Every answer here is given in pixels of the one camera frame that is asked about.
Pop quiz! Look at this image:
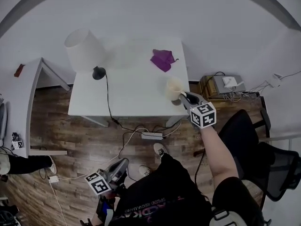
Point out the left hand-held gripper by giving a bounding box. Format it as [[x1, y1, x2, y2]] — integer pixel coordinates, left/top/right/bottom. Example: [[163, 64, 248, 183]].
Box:
[[84, 158, 130, 198]]

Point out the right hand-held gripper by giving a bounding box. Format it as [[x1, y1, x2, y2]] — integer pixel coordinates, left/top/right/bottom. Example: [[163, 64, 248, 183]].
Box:
[[179, 91, 217, 129]]

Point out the cream ceramic cup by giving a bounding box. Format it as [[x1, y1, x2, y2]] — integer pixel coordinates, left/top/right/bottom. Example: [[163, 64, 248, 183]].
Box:
[[165, 77, 186, 102]]

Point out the purple cloth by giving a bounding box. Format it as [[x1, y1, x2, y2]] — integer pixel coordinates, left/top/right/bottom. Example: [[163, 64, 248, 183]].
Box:
[[150, 48, 180, 73]]

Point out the white shade black base lamp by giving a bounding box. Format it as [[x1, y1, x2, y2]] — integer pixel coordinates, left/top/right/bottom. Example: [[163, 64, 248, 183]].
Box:
[[64, 28, 107, 81]]

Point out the person's right forearm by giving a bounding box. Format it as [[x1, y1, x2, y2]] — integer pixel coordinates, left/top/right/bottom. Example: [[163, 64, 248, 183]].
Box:
[[200, 125, 238, 193]]

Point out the yellow cardboard box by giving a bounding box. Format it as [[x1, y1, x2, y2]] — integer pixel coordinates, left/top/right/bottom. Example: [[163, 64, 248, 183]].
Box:
[[199, 75, 227, 101]]

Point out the person's white shoe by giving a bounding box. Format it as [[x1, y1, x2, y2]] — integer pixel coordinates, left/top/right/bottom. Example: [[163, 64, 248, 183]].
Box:
[[138, 165, 152, 178], [153, 142, 169, 160]]

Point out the grey metal box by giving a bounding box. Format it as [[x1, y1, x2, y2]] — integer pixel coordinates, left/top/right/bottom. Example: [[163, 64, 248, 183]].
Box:
[[212, 74, 247, 96]]

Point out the white power strip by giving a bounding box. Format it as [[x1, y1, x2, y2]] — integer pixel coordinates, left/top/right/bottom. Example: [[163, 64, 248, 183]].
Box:
[[141, 131, 164, 140]]

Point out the white square table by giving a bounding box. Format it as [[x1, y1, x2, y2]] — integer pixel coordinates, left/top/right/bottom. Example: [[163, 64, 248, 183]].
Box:
[[68, 40, 191, 128]]

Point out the white flat router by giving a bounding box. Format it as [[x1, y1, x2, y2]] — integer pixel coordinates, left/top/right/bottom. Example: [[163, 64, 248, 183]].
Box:
[[222, 76, 245, 89]]

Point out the person's black printed shirt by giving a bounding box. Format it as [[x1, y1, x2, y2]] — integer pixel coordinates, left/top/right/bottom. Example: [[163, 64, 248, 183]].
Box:
[[114, 153, 264, 226]]

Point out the black office chair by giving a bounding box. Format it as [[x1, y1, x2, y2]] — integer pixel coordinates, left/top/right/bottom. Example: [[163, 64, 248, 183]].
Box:
[[218, 108, 301, 202]]

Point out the spare hand-held gripper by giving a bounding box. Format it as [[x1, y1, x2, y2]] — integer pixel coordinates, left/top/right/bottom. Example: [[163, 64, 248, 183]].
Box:
[[11, 132, 25, 151]]

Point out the reddish brown pouch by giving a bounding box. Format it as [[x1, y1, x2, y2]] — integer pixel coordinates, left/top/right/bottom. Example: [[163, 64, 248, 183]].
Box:
[[13, 64, 25, 78]]

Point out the white floor cable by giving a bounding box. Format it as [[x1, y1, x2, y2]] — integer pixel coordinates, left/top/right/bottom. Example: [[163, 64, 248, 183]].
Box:
[[56, 120, 182, 181]]

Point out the tangle of white cables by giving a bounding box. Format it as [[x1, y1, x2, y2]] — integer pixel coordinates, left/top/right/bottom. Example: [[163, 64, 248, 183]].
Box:
[[222, 85, 269, 103]]

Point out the black lamp cable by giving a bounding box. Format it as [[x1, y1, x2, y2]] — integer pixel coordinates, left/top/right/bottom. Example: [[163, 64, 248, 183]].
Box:
[[103, 72, 144, 136]]

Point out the white wall socket adapter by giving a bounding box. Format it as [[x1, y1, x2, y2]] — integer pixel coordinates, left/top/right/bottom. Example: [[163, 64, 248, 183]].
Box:
[[265, 73, 283, 89]]

